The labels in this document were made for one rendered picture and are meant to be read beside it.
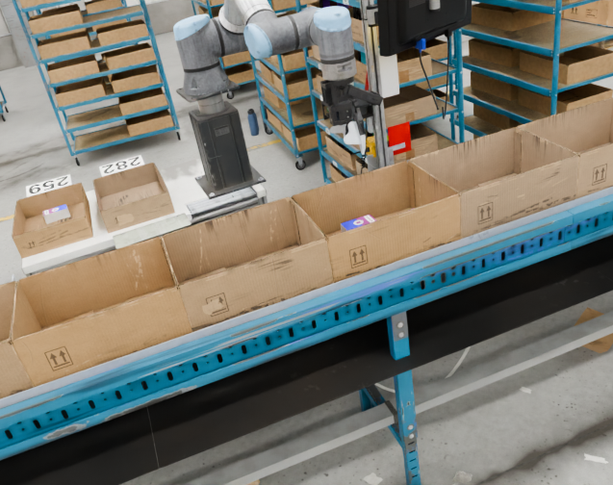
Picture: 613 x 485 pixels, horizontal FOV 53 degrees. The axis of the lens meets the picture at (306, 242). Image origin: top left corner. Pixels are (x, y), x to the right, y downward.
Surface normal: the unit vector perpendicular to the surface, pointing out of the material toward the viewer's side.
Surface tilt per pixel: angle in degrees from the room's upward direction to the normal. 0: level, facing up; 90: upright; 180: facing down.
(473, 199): 90
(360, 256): 90
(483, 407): 0
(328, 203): 90
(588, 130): 90
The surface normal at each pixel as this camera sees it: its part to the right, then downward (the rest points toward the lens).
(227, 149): 0.39, 0.41
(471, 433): -0.16, -0.85
